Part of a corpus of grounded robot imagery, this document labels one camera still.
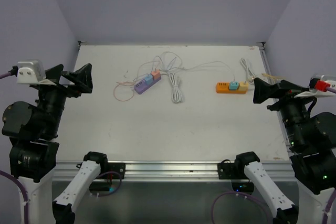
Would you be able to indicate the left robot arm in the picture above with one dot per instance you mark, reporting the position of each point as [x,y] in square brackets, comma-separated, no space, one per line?
[32,130]

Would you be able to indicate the teal usb charger plug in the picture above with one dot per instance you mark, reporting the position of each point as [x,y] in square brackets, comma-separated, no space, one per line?
[234,85]

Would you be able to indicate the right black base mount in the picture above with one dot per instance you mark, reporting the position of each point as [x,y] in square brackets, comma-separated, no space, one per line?
[226,170]

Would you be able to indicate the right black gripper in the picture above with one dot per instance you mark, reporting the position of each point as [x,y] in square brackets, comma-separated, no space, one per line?
[262,89]

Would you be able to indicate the orange power strip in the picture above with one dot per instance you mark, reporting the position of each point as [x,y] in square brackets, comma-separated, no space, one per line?
[223,87]

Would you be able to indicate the pink usb charger plug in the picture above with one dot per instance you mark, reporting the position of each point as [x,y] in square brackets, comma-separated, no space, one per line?
[156,74]

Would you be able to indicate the purple power strip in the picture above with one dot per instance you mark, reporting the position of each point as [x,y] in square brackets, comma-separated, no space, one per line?
[141,87]

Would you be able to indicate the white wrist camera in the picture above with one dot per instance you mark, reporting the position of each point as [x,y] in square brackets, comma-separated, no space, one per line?
[32,72]
[320,85]

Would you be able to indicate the yellow usb charger plug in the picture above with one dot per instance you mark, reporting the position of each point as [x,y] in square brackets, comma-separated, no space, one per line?
[243,86]

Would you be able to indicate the blue usb charger plug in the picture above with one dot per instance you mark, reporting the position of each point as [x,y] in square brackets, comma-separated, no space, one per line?
[148,80]

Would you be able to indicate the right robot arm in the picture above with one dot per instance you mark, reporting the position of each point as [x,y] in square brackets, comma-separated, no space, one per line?
[312,141]

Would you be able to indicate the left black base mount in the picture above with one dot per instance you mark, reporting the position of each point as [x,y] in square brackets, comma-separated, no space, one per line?
[118,167]

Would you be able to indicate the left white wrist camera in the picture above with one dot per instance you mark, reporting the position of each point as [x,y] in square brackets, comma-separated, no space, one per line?
[32,72]

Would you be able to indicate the aluminium front rail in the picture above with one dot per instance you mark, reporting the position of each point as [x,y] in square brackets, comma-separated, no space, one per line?
[279,171]

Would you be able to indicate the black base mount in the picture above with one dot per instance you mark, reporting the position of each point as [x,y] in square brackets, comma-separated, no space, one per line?
[118,167]
[226,170]

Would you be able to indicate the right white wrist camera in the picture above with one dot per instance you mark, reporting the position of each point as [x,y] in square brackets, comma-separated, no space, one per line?
[320,85]

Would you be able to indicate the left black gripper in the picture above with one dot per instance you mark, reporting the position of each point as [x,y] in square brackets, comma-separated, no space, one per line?
[81,78]

